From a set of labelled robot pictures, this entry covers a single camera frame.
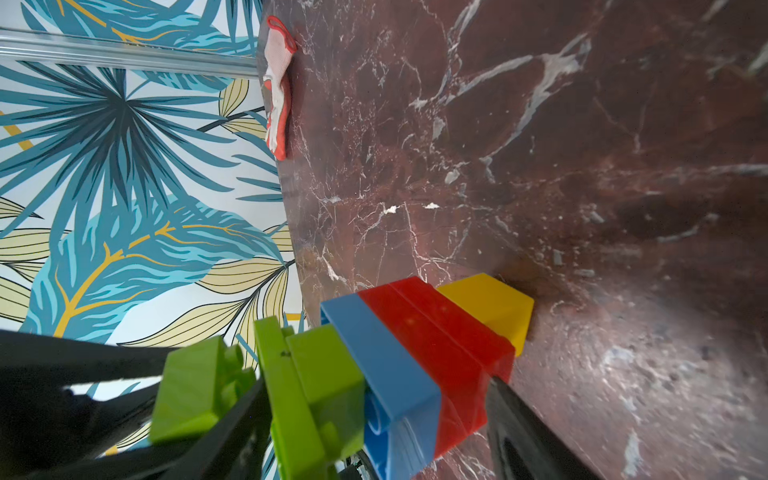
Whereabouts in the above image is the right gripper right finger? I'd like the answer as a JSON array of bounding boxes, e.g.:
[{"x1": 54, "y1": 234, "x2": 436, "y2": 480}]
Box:
[{"x1": 485, "y1": 377, "x2": 599, "y2": 480}]

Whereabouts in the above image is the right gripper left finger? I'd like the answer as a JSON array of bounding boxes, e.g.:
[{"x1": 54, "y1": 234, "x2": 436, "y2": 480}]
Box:
[{"x1": 162, "y1": 378, "x2": 272, "y2": 479}]

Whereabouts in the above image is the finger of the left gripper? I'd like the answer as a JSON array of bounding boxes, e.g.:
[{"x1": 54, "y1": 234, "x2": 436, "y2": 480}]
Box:
[
  {"x1": 1, "y1": 384, "x2": 195, "y2": 479},
  {"x1": 1, "y1": 330, "x2": 175, "y2": 387}
]

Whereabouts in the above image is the long green lego brick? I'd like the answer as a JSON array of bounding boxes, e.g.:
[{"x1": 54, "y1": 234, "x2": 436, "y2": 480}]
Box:
[{"x1": 254, "y1": 317, "x2": 338, "y2": 479}]

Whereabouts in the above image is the small green lego brick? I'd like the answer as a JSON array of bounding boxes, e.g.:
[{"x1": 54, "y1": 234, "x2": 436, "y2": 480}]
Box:
[{"x1": 148, "y1": 336, "x2": 256, "y2": 445}]

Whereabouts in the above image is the red lego brick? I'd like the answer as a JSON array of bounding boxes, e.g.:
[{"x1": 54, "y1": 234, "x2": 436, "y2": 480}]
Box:
[
  {"x1": 359, "y1": 277, "x2": 485, "y2": 458},
  {"x1": 391, "y1": 277, "x2": 516, "y2": 382}
]

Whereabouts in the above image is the green square lego brick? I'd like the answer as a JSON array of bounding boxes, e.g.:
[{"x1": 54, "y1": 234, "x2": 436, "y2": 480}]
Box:
[{"x1": 287, "y1": 324, "x2": 366, "y2": 462}]

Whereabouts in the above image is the blue lego brick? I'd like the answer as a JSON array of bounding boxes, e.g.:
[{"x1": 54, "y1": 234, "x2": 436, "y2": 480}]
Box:
[{"x1": 321, "y1": 294, "x2": 442, "y2": 479}]

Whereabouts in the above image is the yellow orange lego brick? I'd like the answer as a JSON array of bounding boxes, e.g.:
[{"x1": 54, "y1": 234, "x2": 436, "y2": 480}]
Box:
[{"x1": 437, "y1": 273, "x2": 535, "y2": 357}]

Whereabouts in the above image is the red white work glove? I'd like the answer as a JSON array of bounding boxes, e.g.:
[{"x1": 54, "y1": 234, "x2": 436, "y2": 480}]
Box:
[{"x1": 263, "y1": 15, "x2": 298, "y2": 161}]

